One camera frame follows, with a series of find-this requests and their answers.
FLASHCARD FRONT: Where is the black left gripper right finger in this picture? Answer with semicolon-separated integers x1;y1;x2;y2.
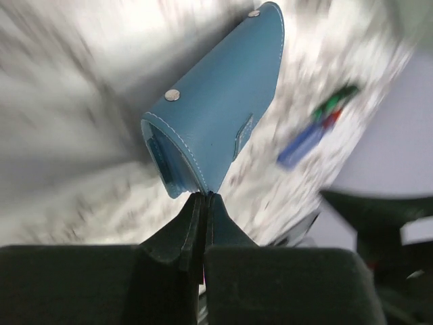
204;194;386;325

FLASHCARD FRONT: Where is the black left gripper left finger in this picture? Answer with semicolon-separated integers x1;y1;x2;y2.
1;194;202;324

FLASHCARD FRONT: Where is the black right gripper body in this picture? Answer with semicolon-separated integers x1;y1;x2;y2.
321;190;432;324

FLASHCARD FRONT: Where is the blue leather card holder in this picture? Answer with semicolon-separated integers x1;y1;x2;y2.
141;1;284;198

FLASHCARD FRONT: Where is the blue transparent handle screwdriver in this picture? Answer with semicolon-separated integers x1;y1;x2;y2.
277;110;342;169

